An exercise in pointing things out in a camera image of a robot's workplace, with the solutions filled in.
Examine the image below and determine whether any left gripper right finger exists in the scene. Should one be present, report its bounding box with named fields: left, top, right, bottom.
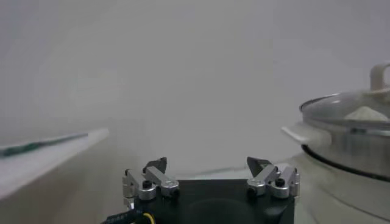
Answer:
left=246, top=156, right=301, bottom=200

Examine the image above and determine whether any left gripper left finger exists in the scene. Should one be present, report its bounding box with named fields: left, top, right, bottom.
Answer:
left=121, top=156, right=180, bottom=202

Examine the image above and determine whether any round glass pot lid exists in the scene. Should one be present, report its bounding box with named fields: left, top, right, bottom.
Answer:
left=300, top=62, right=390, bottom=128

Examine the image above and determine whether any steamed white baozi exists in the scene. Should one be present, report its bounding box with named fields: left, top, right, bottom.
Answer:
left=343, top=105, right=390, bottom=122

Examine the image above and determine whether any stainless steel steamer basket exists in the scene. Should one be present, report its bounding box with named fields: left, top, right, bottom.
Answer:
left=282, top=120, right=390, bottom=180

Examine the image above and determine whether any white electric cooker base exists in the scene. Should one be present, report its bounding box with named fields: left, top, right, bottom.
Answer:
left=289, top=145, right=390, bottom=224

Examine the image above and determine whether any white side table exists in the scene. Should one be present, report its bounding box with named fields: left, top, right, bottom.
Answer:
left=0, top=127, right=110, bottom=224

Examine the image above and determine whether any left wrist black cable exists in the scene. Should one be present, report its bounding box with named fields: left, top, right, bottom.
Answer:
left=100, top=209, right=156, bottom=224

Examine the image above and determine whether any knife with green handle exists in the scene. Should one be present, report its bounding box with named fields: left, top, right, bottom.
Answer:
left=0, top=131, right=89, bottom=158

